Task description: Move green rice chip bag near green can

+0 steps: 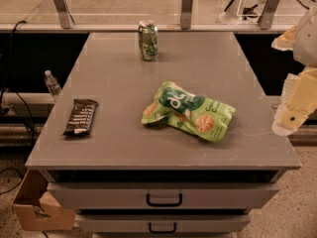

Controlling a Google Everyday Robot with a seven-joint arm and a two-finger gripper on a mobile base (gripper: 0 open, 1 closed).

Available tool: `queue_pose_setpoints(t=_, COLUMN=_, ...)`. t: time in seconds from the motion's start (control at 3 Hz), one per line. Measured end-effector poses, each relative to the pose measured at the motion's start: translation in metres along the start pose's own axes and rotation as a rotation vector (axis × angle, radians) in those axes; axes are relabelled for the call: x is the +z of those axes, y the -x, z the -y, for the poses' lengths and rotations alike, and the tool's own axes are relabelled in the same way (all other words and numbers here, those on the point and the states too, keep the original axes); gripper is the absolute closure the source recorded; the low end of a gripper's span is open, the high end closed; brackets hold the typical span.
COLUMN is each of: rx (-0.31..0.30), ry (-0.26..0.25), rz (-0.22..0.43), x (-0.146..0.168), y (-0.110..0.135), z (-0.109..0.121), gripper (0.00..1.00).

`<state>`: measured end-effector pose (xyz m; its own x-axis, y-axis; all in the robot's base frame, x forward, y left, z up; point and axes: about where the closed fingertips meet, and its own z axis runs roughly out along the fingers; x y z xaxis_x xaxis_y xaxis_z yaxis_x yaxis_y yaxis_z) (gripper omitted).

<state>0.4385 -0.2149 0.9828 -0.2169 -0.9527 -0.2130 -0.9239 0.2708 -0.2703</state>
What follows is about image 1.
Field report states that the cardboard box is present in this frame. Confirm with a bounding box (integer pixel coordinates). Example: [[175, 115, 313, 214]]
[[12, 171, 75, 231]]

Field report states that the green soda can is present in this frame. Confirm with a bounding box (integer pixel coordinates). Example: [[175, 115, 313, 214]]
[[138, 20, 159, 61]]

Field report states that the brown chocolate bar wrapper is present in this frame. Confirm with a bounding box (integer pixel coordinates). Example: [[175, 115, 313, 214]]
[[63, 99, 98, 136]]

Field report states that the grey drawer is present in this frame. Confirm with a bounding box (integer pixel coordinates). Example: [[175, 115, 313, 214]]
[[75, 214, 251, 235], [48, 182, 279, 210]]

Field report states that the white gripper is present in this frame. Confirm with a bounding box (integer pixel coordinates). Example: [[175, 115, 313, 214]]
[[271, 7, 317, 136]]

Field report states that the upper grey drawer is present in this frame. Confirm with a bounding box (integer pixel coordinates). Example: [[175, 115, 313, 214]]
[[48, 182, 279, 210]]

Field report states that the lower grey drawer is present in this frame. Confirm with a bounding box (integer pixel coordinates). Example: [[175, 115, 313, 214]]
[[75, 214, 251, 235]]

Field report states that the left metal bracket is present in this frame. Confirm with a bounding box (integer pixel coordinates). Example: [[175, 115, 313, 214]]
[[53, 0, 73, 29]]

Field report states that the metal bracket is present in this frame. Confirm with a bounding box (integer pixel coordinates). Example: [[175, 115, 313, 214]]
[[180, 0, 193, 30], [258, 0, 280, 30], [53, 0, 73, 29]]

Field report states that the black cable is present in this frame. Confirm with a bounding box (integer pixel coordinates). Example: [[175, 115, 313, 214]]
[[0, 19, 38, 144]]

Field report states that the middle metal bracket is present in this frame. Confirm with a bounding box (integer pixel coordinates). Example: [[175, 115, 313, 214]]
[[180, 0, 193, 30]]

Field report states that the green rice chip bag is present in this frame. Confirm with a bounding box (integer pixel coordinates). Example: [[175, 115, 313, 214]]
[[141, 81, 236, 142]]

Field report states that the clear plastic water bottle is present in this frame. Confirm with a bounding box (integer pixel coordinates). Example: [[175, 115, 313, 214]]
[[45, 70, 61, 96]]

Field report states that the right metal bracket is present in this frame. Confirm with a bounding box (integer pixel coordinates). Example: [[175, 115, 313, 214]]
[[258, 0, 280, 30]]

